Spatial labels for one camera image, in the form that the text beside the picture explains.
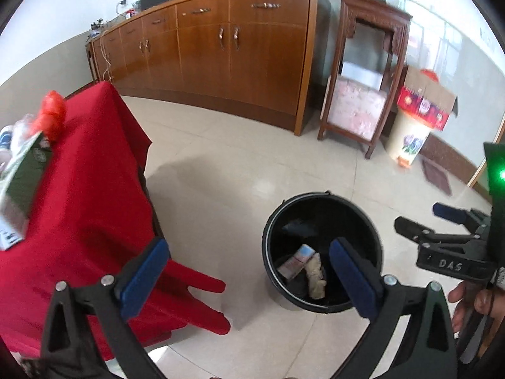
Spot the clear plastic wrapper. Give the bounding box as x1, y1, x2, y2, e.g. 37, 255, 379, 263
12, 114, 40, 154

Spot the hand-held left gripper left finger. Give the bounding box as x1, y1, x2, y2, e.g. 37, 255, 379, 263
39, 238, 170, 379

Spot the white floral bucket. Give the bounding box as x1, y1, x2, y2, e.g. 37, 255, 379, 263
384, 107, 431, 168

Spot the pink floral cushion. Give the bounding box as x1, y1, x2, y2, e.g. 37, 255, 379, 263
327, 77, 388, 139

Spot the orange plastic bag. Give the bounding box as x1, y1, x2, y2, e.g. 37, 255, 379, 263
31, 90, 66, 143

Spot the pink printed paper packet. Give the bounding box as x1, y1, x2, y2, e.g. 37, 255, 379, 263
277, 244, 316, 281

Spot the red printed cardboard box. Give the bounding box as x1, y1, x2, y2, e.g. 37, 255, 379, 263
396, 66, 459, 132

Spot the green carton box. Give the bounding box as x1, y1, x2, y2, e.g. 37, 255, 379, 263
0, 132, 54, 251

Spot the brown doormat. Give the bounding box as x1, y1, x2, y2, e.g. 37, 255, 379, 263
421, 158, 454, 196

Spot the white cable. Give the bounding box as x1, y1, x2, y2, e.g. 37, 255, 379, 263
98, 33, 113, 81

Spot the person's right hand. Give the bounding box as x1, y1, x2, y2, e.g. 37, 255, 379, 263
448, 282, 498, 340

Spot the brown wooden sideboard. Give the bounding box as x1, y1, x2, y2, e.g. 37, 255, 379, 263
85, 0, 331, 137

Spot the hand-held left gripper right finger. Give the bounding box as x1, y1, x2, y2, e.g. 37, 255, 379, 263
329, 238, 459, 379

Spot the beige tissue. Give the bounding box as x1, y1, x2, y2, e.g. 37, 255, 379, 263
303, 253, 327, 300

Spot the black trash bin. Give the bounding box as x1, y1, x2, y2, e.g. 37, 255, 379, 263
263, 191, 384, 314

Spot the red tablecloth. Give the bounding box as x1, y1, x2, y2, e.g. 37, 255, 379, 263
0, 81, 231, 364

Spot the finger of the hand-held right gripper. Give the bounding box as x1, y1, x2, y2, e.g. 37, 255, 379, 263
432, 202, 490, 237
395, 216, 481, 246

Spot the dark wooden stand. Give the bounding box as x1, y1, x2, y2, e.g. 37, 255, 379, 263
318, 0, 413, 159

